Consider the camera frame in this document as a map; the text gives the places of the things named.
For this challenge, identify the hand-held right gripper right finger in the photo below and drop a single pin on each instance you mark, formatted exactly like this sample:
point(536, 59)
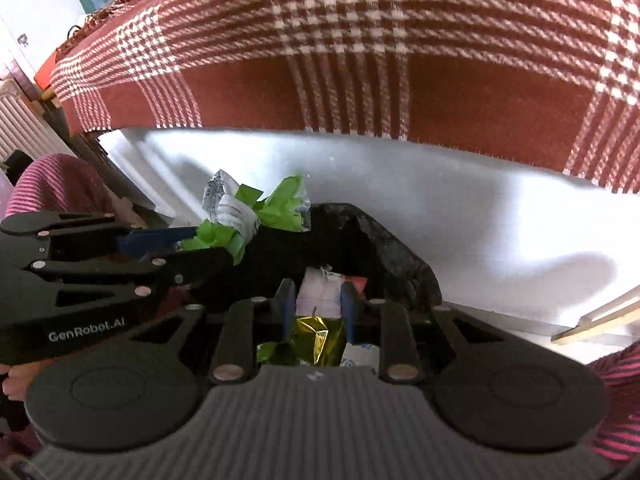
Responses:
point(347, 312)

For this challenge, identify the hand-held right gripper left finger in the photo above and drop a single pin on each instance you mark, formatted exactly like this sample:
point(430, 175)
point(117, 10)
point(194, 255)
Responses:
point(286, 307)

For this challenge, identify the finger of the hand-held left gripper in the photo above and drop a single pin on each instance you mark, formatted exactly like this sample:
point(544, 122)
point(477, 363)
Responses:
point(200, 262)
point(160, 240)

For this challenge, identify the red orange snack packet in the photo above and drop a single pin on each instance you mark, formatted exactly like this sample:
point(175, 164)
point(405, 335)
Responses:
point(357, 281)

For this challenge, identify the yellow foil bag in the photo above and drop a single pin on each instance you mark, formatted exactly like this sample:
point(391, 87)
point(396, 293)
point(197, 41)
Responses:
point(320, 340)

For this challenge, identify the white blue paper card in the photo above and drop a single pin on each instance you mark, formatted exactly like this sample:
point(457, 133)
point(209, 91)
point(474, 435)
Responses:
point(357, 355)

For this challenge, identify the black trash bag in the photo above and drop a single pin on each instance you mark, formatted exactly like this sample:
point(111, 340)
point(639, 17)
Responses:
point(395, 260)

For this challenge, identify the green clear plastic wrapper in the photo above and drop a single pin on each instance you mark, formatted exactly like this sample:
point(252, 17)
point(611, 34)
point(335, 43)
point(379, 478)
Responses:
point(280, 205)

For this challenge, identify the person's left hand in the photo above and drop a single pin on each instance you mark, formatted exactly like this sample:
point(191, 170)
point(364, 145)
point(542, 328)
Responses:
point(12, 382)

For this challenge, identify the pink white packet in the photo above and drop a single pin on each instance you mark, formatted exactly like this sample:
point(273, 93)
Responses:
point(320, 292)

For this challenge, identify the pink striped trouser leg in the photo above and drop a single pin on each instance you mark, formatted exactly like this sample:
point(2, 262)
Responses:
point(620, 400)
point(55, 185)

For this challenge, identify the white radiator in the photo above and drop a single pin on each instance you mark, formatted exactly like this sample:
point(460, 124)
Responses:
point(25, 120)

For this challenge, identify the flat orange box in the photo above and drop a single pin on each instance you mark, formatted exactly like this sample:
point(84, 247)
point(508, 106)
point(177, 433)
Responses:
point(45, 72)

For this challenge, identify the red plaid blanket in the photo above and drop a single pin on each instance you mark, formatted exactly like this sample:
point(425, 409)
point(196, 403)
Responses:
point(350, 60)

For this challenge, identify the wooden slat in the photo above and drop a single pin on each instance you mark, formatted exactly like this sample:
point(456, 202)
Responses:
point(600, 322)

